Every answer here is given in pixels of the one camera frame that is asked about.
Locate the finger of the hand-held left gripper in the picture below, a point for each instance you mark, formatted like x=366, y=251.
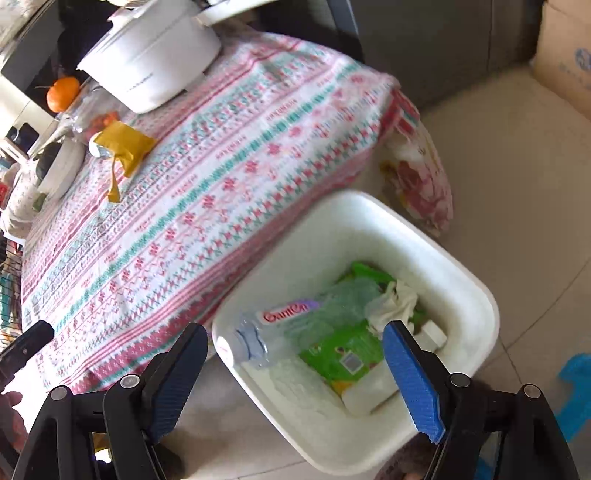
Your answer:
x=23, y=346

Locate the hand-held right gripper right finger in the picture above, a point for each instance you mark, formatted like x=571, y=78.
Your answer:
x=411, y=378

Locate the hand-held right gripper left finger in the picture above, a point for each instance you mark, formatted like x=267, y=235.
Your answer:
x=171, y=401

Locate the white box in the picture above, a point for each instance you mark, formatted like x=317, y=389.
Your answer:
x=364, y=392

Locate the small white block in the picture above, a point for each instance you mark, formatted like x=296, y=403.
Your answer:
x=434, y=334

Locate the green snack packet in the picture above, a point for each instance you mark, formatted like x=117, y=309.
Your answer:
x=355, y=344

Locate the white tissue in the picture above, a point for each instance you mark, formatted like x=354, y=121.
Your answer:
x=392, y=300

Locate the clear plastic bottle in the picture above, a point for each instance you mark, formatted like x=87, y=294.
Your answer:
x=272, y=337

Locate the white trash bin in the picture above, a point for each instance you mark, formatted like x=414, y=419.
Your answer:
x=351, y=221

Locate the person's left hand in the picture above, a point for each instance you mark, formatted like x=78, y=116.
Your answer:
x=9, y=424

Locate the blue plastic stool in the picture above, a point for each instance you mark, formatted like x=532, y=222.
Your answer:
x=575, y=383

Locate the floral cloth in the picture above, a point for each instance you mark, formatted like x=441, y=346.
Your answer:
x=415, y=184

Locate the yellow pouch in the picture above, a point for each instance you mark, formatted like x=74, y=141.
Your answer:
x=124, y=143

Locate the clear glass jar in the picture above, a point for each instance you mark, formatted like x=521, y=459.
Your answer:
x=85, y=115

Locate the patterned tablecloth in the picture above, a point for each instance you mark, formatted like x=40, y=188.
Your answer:
x=231, y=161

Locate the orange tangerine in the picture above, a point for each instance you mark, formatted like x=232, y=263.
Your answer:
x=62, y=94

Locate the black oven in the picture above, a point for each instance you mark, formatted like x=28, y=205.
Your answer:
x=32, y=55

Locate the white electric pot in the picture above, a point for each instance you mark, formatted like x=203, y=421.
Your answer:
x=152, y=50

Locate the grey refrigerator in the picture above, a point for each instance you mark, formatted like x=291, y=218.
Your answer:
x=438, y=37

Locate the plain cardboard box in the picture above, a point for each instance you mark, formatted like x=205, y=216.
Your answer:
x=563, y=60

